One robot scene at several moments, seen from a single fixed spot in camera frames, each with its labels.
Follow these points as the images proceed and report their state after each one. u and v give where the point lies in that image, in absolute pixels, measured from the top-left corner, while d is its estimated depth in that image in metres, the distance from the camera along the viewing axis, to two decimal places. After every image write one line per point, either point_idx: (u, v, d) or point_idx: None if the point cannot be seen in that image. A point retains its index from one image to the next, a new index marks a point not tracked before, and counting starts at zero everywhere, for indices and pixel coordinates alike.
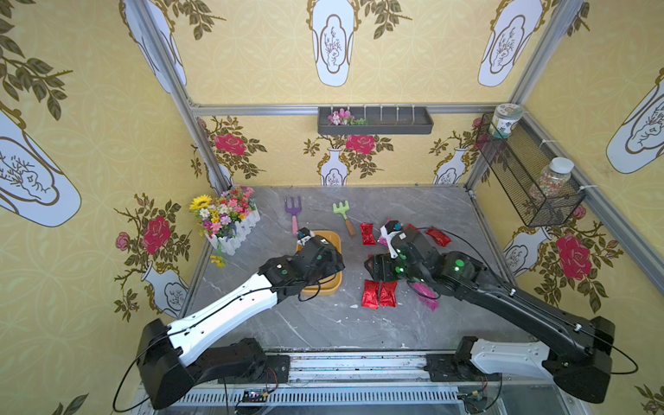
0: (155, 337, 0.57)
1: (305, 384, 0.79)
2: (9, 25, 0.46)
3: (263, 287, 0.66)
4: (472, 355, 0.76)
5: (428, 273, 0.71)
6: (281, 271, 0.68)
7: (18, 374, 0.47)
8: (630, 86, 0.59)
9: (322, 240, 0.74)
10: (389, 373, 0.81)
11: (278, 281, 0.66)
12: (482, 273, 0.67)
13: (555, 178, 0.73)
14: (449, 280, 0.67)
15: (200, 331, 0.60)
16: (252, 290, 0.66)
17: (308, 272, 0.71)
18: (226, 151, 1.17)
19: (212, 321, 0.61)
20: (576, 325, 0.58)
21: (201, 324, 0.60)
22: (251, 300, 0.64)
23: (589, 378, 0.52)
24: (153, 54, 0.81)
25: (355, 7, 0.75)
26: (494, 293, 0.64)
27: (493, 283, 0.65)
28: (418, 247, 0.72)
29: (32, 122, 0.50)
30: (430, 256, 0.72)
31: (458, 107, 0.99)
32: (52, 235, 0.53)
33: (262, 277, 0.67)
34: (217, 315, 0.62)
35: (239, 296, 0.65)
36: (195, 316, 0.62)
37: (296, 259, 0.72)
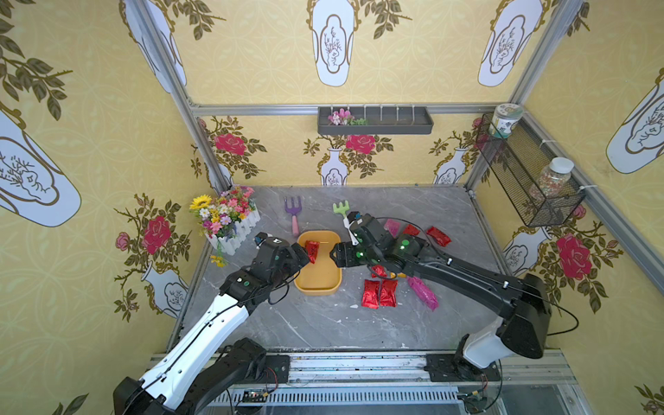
0: (130, 399, 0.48)
1: (304, 384, 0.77)
2: (9, 25, 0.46)
3: (229, 304, 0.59)
4: (464, 353, 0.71)
5: (379, 254, 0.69)
6: (243, 284, 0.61)
7: (18, 374, 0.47)
8: (630, 86, 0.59)
9: (275, 239, 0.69)
10: (389, 373, 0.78)
11: (243, 295, 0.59)
12: (424, 247, 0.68)
13: (554, 178, 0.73)
14: (398, 258, 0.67)
15: (176, 371, 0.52)
16: (219, 311, 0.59)
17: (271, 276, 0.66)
18: (226, 151, 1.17)
19: (188, 357, 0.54)
20: (503, 283, 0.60)
21: (176, 364, 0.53)
22: (220, 322, 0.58)
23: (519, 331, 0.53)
24: (152, 54, 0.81)
25: (355, 7, 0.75)
26: (436, 264, 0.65)
27: (433, 254, 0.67)
28: (373, 231, 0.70)
29: (32, 122, 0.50)
30: (382, 238, 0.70)
31: (458, 107, 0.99)
32: (52, 235, 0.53)
33: (226, 297, 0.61)
34: (190, 349, 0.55)
35: (207, 323, 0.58)
36: (168, 358, 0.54)
37: (254, 267, 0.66)
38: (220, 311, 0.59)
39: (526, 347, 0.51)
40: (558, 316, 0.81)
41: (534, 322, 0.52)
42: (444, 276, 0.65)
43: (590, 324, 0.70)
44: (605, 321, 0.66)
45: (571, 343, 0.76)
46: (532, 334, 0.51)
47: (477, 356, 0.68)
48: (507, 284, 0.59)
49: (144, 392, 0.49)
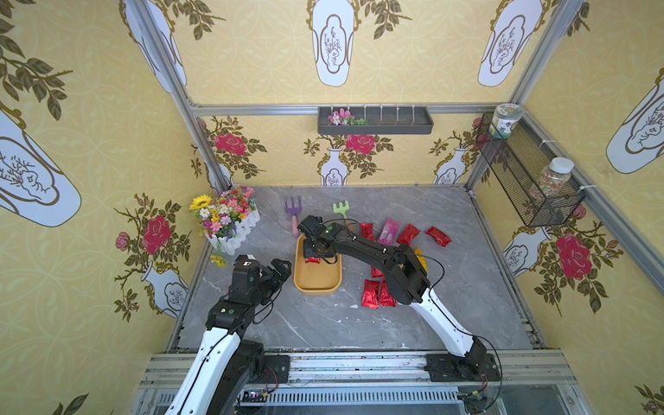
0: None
1: (304, 384, 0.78)
2: (9, 25, 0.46)
3: (220, 335, 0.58)
4: (453, 348, 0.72)
5: (313, 240, 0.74)
6: (228, 312, 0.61)
7: (18, 374, 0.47)
8: (630, 86, 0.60)
9: (245, 263, 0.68)
10: (389, 373, 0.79)
11: (231, 322, 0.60)
12: (342, 229, 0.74)
13: (554, 178, 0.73)
14: (324, 240, 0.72)
15: (188, 410, 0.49)
16: (213, 345, 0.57)
17: (252, 297, 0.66)
18: (226, 151, 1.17)
19: (196, 394, 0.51)
20: (382, 247, 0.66)
21: (185, 405, 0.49)
22: (218, 354, 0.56)
23: (392, 281, 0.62)
24: (152, 54, 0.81)
25: (355, 7, 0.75)
26: (346, 241, 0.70)
27: (347, 234, 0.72)
28: (309, 222, 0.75)
29: (32, 121, 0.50)
30: (317, 226, 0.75)
31: (458, 107, 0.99)
32: (52, 235, 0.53)
33: (214, 330, 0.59)
34: (196, 386, 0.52)
35: (205, 358, 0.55)
36: (174, 404, 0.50)
37: (232, 295, 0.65)
38: (213, 343, 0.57)
39: (400, 296, 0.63)
40: (558, 316, 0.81)
41: (399, 277, 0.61)
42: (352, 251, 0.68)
43: (590, 324, 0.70)
44: (605, 321, 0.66)
45: (571, 343, 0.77)
46: (395, 280, 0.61)
47: (450, 342, 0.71)
48: (386, 247, 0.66)
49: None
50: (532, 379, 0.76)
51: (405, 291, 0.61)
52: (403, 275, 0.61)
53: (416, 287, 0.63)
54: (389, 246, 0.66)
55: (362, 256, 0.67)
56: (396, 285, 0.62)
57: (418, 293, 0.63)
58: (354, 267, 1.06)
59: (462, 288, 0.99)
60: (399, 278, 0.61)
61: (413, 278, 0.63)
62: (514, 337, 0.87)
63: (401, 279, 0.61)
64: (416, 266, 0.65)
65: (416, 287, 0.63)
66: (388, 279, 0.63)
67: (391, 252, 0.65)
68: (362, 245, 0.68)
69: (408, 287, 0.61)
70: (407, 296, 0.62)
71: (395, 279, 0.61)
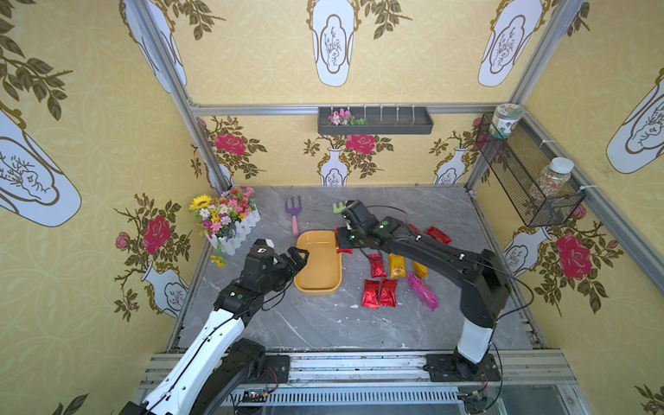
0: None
1: (304, 384, 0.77)
2: (9, 25, 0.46)
3: (226, 318, 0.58)
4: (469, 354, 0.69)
5: (362, 233, 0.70)
6: (237, 297, 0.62)
7: (18, 374, 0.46)
8: (630, 86, 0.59)
9: (258, 250, 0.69)
10: (389, 373, 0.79)
11: (238, 308, 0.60)
12: (399, 226, 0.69)
13: (554, 178, 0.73)
14: (378, 236, 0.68)
15: (181, 387, 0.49)
16: (217, 326, 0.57)
17: (262, 287, 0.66)
18: (226, 151, 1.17)
19: (192, 372, 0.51)
20: (459, 254, 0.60)
21: (179, 380, 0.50)
22: (220, 335, 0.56)
23: (470, 294, 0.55)
24: (152, 54, 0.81)
25: (355, 7, 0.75)
26: (406, 240, 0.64)
27: (405, 233, 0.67)
28: (360, 212, 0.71)
29: (32, 122, 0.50)
30: (369, 219, 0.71)
31: (458, 107, 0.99)
32: (52, 235, 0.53)
33: (220, 312, 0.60)
34: (193, 363, 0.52)
35: (207, 338, 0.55)
36: (169, 377, 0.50)
37: (243, 280, 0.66)
38: (217, 324, 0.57)
39: (476, 315, 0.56)
40: (558, 316, 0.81)
41: (485, 294, 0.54)
42: (413, 252, 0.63)
43: (590, 324, 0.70)
44: (606, 321, 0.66)
45: (571, 343, 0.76)
46: (477, 296, 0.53)
47: (468, 348, 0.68)
48: (464, 254, 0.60)
49: (150, 413, 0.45)
50: (533, 379, 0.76)
51: (488, 310, 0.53)
52: (487, 290, 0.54)
53: (498, 307, 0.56)
54: (467, 253, 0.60)
55: (429, 261, 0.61)
56: (475, 301, 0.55)
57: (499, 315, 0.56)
58: (354, 267, 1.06)
59: None
60: (482, 294, 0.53)
61: (496, 296, 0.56)
62: (515, 338, 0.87)
63: (485, 295, 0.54)
64: (501, 283, 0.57)
65: (500, 306, 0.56)
66: (464, 291, 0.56)
67: (469, 259, 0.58)
68: (431, 248, 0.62)
69: (491, 305, 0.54)
70: (486, 316, 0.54)
71: (479, 294, 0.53)
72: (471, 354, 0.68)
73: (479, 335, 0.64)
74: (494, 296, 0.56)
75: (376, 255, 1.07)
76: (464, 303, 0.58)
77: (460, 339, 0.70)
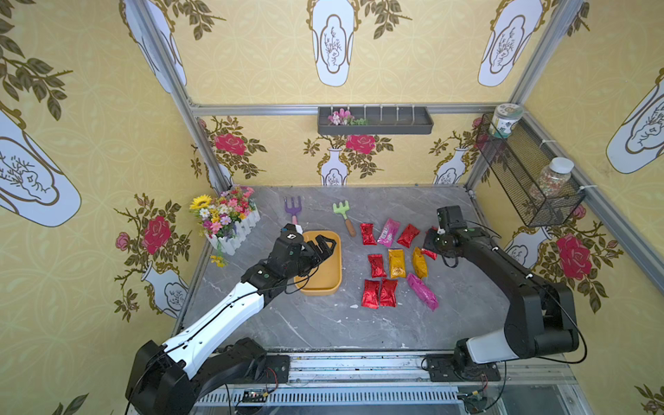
0: (150, 360, 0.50)
1: (304, 384, 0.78)
2: (9, 25, 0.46)
3: (249, 291, 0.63)
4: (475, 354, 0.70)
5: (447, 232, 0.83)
6: (263, 276, 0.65)
7: (18, 375, 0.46)
8: (631, 86, 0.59)
9: (289, 236, 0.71)
10: (389, 373, 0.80)
11: (262, 286, 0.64)
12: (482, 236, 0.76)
13: (555, 178, 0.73)
14: (458, 235, 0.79)
15: (197, 341, 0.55)
16: (239, 296, 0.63)
17: (287, 271, 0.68)
18: (226, 151, 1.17)
19: (209, 331, 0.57)
20: (527, 273, 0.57)
21: (197, 335, 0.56)
22: (241, 306, 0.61)
23: (517, 309, 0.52)
24: (153, 54, 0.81)
25: (355, 7, 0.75)
26: (481, 245, 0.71)
27: (486, 242, 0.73)
28: (453, 213, 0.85)
29: (32, 121, 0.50)
30: (458, 222, 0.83)
31: (458, 107, 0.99)
32: (52, 235, 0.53)
33: (246, 285, 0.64)
34: (212, 323, 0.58)
35: (229, 304, 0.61)
36: (190, 329, 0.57)
37: (270, 262, 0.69)
38: (239, 296, 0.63)
39: (517, 338, 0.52)
40: None
41: (535, 315, 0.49)
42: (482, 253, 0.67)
43: (590, 324, 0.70)
44: (606, 321, 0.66)
45: None
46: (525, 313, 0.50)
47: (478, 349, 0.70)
48: (533, 276, 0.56)
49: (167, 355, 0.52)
50: (532, 379, 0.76)
51: (530, 334, 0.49)
52: (539, 316, 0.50)
53: (548, 342, 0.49)
54: (537, 276, 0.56)
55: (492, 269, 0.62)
56: (518, 320, 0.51)
57: (543, 352, 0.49)
58: (354, 266, 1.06)
59: (462, 287, 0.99)
60: (530, 314, 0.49)
61: (549, 331, 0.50)
62: None
63: (533, 317, 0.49)
64: (564, 327, 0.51)
65: (548, 341, 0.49)
66: (512, 307, 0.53)
67: (536, 281, 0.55)
68: (502, 260, 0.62)
69: (537, 334, 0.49)
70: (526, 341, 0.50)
71: (523, 309, 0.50)
72: (475, 354, 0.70)
73: (500, 351, 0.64)
74: (547, 331, 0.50)
75: (376, 255, 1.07)
76: (514, 326, 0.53)
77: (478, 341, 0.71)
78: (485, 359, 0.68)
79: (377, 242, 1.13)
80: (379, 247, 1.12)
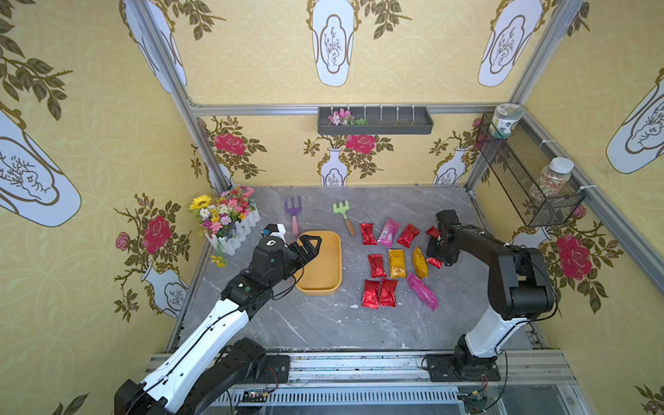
0: (132, 399, 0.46)
1: (305, 384, 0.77)
2: (9, 25, 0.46)
3: (231, 309, 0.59)
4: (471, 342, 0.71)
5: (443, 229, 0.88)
6: (245, 290, 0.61)
7: (18, 374, 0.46)
8: (630, 86, 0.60)
9: (268, 242, 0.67)
10: (389, 373, 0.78)
11: (244, 300, 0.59)
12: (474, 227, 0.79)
13: (554, 177, 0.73)
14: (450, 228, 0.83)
15: (178, 374, 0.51)
16: (220, 316, 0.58)
17: (271, 281, 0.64)
18: (226, 151, 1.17)
19: (190, 360, 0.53)
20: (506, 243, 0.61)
21: (177, 367, 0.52)
22: (223, 327, 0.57)
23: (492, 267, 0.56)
24: (153, 54, 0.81)
25: (355, 7, 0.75)
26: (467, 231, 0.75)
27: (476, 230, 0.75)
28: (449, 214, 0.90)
29: (32, 121, 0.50)
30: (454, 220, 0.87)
31: (458, 107, 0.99)
32: (52, 235, 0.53)
33: (226, 302, 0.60)
34: (193, 352, 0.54)
35: (209, 327, 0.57)
36: (169, 361, 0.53)
37: (251, 271, 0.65)
38: (220, 315, 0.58)
39: (495, 299, 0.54)
40: (558, 316, 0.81)
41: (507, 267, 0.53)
42: (467, 235, 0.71)
43: (590, 324, 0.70)
44: (606, 321, 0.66)
45: (571, 343, 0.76)
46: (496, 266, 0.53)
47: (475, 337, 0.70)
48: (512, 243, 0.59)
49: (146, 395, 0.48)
50: (533, 379, 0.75)
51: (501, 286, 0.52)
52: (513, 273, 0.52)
53: (520, 294, 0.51)
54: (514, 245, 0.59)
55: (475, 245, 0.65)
56: (495, 280, 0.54)
57: (520, 308, 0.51)
58: (354, 266, 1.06)
59: (462, 287, 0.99)
60: (504, 271, 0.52)
61: (524, 288, 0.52)
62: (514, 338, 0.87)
63: (506, 274, 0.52)
64: (537, 284, 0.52)
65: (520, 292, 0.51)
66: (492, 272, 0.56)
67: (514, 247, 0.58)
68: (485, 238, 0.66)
69: (510, 289, 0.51)
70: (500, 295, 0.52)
71: (499, 267, 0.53)
72: (471, 342, 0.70)
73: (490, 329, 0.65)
74: (522, 289, 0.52)
75: (376, 255, 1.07)
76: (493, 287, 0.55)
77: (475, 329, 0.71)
78: (481, 343, 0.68)
79: (377, 242, 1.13)
80: (379, 247, 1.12)
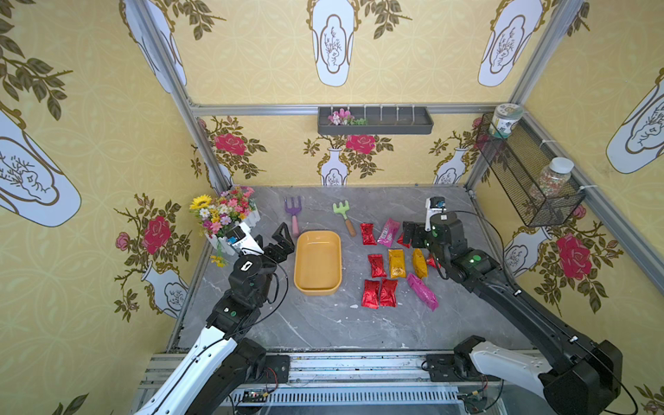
0: None
1: (305, 384, 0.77)
2: (9, 25, 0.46)
3: (216, 339, 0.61)
4: (476, 361, 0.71)
5: (448, 257, 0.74)
6: (231, 314, 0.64)
7: (18, 374, 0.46)
8: (630, 86, 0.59)
9: (244, 265, 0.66)
10: (389, 373, 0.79)
11: (231, 326, 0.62)
12: (494, 270, 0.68)
13: (554, 178, 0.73)
14: (463, 269, 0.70)
15: (164, 411, 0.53)
16: (206, 346, 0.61)
17: (253, 303, 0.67)
18: (226, 151, 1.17)
19: (175, 396, 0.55)
20: (571, 336, 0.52)
21: (163, 403, 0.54)
22: (208, 357, 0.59)
23: (566, 383, 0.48)
24: (152, 54, 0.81)
25: (355, 7, 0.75)
26: (498, 289, 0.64)
27: (501, 280, 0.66)
28: (455, 233, 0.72)
29: (32, 121, 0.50)
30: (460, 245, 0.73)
31: (458, 107, 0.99)
32: (52, 234, 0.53)
33: (212, 330, 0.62)
34: (178, 386, 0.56)
35: (195, 358, 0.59)
36: (155, 398, 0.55)
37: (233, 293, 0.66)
38: (207, 344, 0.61)
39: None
40: (558, 316, 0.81)
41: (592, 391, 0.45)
42: (506, 303, 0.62)
43: (590, 324, 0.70)
44: (605, 321, 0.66)
45: None
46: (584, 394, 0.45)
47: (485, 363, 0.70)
48: (577, 339, 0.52)
49: None
50: None
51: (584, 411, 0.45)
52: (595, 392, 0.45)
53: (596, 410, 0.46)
54: (583, 340, 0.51)
55: (526, 329, 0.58)
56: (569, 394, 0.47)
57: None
58: (354, 266, 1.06)
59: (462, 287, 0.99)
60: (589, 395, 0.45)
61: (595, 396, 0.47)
62: (515, 337, 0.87)
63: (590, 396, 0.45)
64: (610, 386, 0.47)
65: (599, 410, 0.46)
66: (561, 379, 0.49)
67: (580, 347, 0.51)
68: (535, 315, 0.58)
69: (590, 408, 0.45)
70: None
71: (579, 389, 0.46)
72: (482, 366, 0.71)
73: (513, 373, 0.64)
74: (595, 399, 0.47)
75: (376, 255, 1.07)
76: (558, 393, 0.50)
77: (489, 358, 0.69)
78: (490, 370, 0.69)
79: (377, 242, 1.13)
80: (379, 247, 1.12)
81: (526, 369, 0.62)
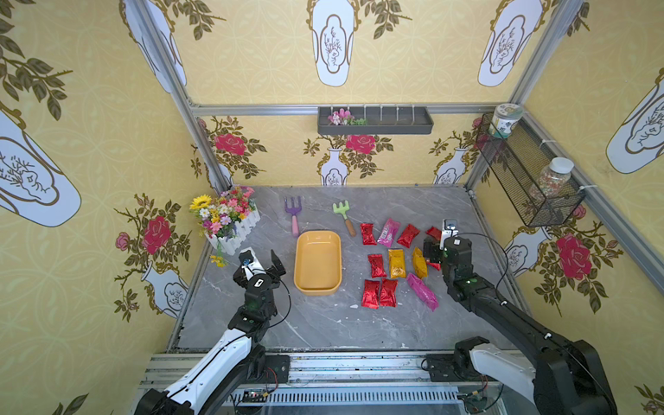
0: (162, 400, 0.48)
1: (305, 384, 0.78)
2: (9, 25, 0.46)
3: (239, 335, 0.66)
4: (475, 360, 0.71)
5: (451, 279, 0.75)
6: (248, 322, 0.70)
7: (19, 374, 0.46)
8: (630, 86, 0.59)
9: (256, 283, 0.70)
10: (389, 373, 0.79)
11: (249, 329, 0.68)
12: (486, 287, 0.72)
13: (555, 178, 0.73)
14: (463, 291, 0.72)
15: (199, 383, 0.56)
16: (229, 341, 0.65)
17: (266, 314, 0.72)
18: (226, 151, 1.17)
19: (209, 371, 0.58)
20: (545, 333, 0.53)
21: (197, 378, 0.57)
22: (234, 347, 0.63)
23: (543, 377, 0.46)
24: (152, 54, 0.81)
25: (355, 7, 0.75)
26: (487, 301, 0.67)
27: (491, 295, 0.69)
28: (463, 257, 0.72)
29: (32, 121, 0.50)
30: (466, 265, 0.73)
31: (457, 107, 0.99)
32: (52, 235, 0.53)
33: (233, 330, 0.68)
34: (210, 367, 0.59)
35: (222, 347, 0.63)
36: (188, 373, 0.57)
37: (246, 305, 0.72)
38: (231, 338, 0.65)
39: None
40: (558, 316, 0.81)
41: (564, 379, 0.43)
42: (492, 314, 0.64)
43: (590, 324, 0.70)
44: (605, 321, 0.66)
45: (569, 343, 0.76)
46: (556, 385, 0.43)
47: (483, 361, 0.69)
48: (552, 335, 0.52)
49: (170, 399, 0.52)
50: None
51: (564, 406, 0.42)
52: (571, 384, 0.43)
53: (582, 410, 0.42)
54: (557, 335, 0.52)
55: (512, 335, 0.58)
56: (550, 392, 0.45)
57: None
58: (354, 266, 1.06)
59: None
60: (562, 385, 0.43)
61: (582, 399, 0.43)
62: None
63: (565, 388, 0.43)
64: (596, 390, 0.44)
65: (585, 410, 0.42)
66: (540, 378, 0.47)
67: (555, 342, 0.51)
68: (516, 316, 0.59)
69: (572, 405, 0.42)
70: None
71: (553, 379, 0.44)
72: (479, 365, 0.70)
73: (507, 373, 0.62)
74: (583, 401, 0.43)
75: (376, 255, 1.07)
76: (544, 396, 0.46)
77: (489, 358, 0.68)
78: (488, 370, 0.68)
79: (377, 242, 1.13)
80: (379, 247, 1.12)
81: (522, 374, 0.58)
